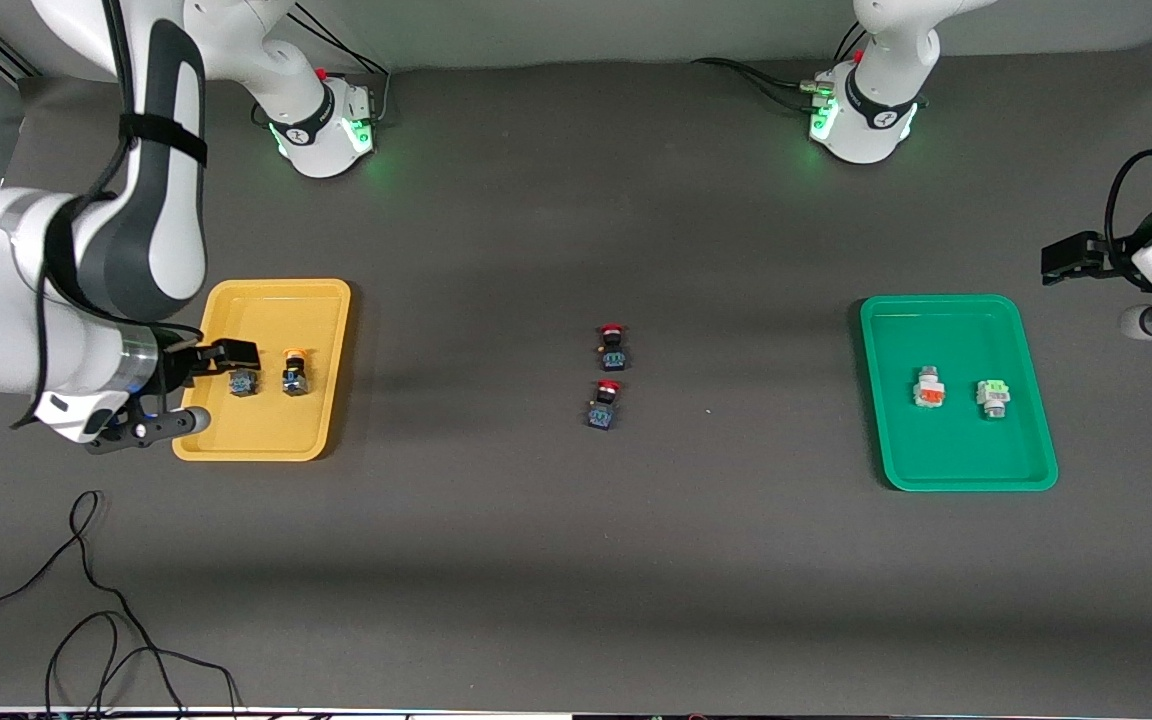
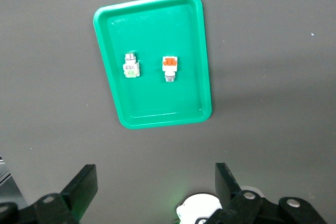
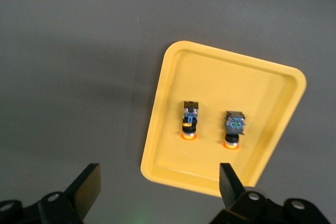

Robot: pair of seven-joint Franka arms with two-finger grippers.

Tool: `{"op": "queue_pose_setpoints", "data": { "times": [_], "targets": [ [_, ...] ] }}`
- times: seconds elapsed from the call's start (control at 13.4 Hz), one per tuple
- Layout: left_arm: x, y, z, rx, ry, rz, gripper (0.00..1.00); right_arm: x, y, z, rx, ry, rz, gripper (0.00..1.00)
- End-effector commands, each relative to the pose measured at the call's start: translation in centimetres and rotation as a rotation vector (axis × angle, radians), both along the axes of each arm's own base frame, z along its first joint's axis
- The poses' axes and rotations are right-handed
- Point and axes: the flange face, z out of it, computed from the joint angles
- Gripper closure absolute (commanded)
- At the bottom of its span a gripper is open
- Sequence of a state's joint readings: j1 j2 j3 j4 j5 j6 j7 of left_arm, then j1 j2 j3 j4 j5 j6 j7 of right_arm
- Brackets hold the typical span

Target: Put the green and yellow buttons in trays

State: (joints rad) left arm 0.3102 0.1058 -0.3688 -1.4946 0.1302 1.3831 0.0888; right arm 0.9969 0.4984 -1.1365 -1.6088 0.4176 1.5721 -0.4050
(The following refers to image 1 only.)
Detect yellow plastic tray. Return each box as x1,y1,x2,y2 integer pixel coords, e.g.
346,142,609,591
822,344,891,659
172,278,353,463

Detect green plastic tray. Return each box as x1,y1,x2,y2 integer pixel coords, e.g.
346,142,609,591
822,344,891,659
858,293,1059,493

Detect red cap push button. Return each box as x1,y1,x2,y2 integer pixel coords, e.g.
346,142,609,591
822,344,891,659
598,322,632,372
586,379,624,432

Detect dark grey table mat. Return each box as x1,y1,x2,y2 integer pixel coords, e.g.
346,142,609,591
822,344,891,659
0,45,1152,713

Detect loose thin black cable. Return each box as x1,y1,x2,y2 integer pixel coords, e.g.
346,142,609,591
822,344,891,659
0,490,242,720

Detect black right arm base cables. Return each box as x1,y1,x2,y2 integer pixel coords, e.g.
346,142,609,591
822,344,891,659
296,0,395,129

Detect black arm base cables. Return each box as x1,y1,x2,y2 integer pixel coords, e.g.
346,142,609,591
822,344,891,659
296,0,395,129
691,57,842,113

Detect black left arm base cables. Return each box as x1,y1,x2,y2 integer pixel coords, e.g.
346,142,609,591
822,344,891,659
691,57,842,113

